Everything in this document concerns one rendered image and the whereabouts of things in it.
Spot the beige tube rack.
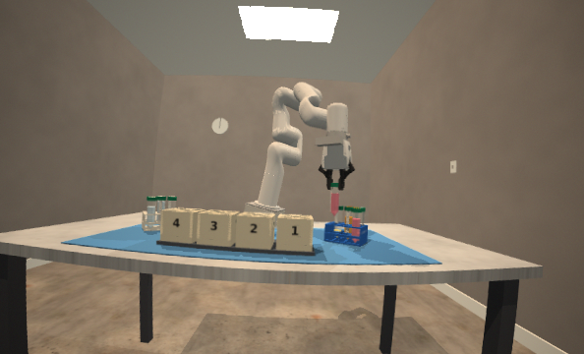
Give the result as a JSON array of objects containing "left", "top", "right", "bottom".
[{"left": 142, "top": 211, "right": 161, "bottom": 231}]

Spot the beige bucket adapter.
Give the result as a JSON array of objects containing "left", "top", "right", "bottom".
[
  {"left": 160, "top": 207, "right": 206, "bottom": 244},
  {"left": 235, "top": 212, "right": 275, "bottom": 250},
  {"left": 197, "top": 210, "right": 240, "bottom": 247},
  {"left": 276, "top": 214, "right": 314, "bottom": 252}
]

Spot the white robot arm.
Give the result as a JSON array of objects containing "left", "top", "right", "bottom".
[{"left": 254, "top": 83, "right": 351, "bottom": 209}]

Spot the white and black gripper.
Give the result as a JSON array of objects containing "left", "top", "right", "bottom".
[{"left": 319, "top": 140, "right": 355, "bottom": 191}]

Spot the blue bench mat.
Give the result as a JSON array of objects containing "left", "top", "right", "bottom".
[{"left": 61, "top": 224, "right": 442, "bottom": 266}]

